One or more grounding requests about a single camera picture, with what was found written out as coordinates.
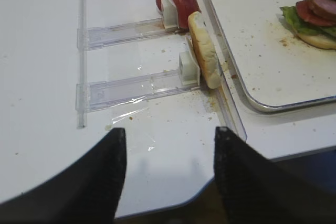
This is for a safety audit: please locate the white pusher block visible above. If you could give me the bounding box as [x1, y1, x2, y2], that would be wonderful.
[179, 37, 201, 86]
[161, 0, 179, 29]

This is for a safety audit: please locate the clear rail track lower left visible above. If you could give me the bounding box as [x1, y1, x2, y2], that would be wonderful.
[76, 70, 201, 113]

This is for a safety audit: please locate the clear rail track upper left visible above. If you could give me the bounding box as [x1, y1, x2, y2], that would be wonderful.
[77, 18, 186, 51]

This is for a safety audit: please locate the white pusher block lower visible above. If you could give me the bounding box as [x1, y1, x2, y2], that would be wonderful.
[179, 37, 201, 86]

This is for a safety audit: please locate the clear rail track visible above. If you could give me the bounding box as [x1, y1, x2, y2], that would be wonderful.
[76, 70, 201, 113]
[77, 18, 186, 51]

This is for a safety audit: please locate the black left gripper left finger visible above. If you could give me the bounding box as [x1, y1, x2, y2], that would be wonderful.
[1, 128, 127, 223]

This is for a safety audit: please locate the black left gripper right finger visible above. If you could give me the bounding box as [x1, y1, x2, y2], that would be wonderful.
[214, 127, 335, 223]

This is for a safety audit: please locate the pink meat slice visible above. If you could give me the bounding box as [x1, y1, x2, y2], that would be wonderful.
[309, 0, 335, 21]

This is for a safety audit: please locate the tomato slice on burger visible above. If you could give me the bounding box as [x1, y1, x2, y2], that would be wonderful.
[296, 0, 335, 27]

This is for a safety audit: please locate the green lettuce on burger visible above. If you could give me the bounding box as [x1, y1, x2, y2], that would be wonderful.
[280, 0, 335, 39]

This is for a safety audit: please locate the bottom bun on tray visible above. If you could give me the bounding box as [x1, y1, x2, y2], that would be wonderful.
[294, 30, 335, 50]

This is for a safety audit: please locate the pale bun half left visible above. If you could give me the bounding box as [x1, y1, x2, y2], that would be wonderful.
[187, 12, 221, 89]

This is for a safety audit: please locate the white pusher block upper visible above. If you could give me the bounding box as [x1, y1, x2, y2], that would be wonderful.
[161, 0, 179, 29]

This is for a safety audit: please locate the silver metal tray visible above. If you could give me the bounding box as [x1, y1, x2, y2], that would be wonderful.
[205, 0, 335, 112]

